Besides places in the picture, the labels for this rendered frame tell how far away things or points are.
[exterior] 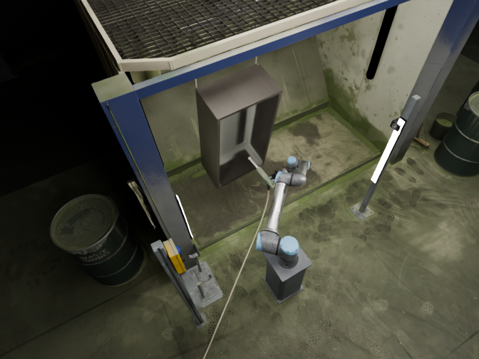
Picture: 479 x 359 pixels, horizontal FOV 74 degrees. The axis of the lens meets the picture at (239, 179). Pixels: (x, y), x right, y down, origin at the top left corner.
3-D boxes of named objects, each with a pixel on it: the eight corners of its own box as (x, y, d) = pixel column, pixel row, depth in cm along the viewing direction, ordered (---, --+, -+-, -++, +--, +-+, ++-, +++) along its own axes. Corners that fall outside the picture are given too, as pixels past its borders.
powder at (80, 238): (47, 256, 263) (46, 255, 262) (58, 201, 295) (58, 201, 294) (113, 243, 267) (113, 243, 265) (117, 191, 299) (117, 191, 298)
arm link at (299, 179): (306, 178, 277) (311, 159, 339) (291, 175, 279) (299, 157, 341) (304, 191, 281) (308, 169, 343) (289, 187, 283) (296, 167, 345)
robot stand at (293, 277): (304, 288, 321) (312, 263, 270) (278, 304, 313) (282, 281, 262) (286, 263, 338) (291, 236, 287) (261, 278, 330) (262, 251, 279)
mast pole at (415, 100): (358, 210, 373) (411, 96, 243) (361, 208, 374) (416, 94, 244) (361, 213, 370) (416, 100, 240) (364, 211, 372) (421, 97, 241)
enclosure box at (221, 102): (201, 164, 357) (194, 87, 251) (246, 142, 375) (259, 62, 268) (217, 189, 345) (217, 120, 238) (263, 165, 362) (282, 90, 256)
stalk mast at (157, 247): (195, 319, 309) (150, 243, 178) (201, 315, 310) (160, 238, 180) (198, 325, 306) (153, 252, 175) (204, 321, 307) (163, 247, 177)
